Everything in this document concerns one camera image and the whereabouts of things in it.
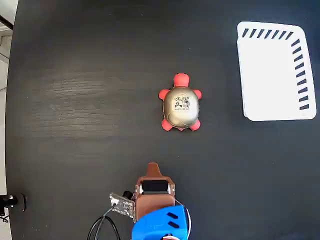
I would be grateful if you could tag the red turtle toy gold shell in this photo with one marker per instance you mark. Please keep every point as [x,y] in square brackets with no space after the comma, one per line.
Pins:
[181,112]

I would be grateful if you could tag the black diagonal bar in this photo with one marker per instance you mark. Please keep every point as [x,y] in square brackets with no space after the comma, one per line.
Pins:
[6,22]

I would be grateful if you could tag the black table clamp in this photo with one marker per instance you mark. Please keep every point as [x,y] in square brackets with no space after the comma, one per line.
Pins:
[11,201]

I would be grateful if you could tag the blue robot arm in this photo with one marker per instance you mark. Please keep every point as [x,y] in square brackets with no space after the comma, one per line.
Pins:
[157,225]

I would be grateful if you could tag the white plastic basket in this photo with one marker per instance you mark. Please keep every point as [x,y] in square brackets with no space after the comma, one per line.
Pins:
[270,80]

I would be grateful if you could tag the bare camera circuit board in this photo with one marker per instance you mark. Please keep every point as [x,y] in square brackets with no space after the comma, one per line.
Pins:
[121,206]

